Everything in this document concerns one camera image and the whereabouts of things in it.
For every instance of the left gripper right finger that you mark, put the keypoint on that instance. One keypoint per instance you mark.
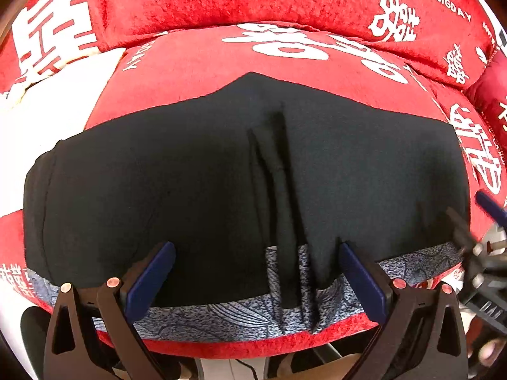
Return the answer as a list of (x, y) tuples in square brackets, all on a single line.
[(420, 334)]

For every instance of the black pants with patterned waistband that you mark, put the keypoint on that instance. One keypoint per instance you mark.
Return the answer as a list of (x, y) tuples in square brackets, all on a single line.
[(255, 185)]

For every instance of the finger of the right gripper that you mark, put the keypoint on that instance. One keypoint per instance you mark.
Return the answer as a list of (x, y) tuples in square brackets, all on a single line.
[(461, 235), (489, 205)]

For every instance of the red folded wedding quilt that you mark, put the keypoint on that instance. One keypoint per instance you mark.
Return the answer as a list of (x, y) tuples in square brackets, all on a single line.
[(447, 40)]

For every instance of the right hand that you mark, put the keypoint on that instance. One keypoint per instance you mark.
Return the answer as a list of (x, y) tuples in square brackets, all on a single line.
[(485, 351)]

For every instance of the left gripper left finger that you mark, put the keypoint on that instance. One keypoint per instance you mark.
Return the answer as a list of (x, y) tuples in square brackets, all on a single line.
[(72, 345)]

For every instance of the red white wedding blanket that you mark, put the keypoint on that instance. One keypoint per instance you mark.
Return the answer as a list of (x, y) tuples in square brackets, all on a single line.
[(189, 64)]

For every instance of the dark red embroidered pillow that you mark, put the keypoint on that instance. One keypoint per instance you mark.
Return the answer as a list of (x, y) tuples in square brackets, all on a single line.
[(488, 96)]

